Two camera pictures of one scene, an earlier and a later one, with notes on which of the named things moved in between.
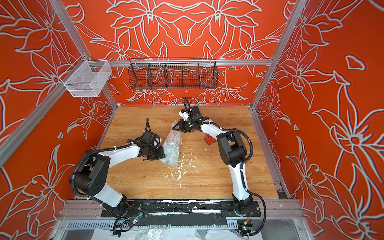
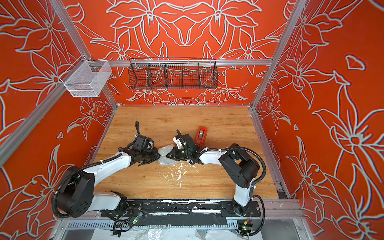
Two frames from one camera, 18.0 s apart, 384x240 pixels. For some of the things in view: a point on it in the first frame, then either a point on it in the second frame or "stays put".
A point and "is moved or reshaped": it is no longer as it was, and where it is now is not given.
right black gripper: (185, 125) → (176, 155)
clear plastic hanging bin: (86, 78) stays put
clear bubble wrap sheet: (172, 146) is moved or reshaped
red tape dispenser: (209, 139) → (201, 136)
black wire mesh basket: (173, 73) stays put
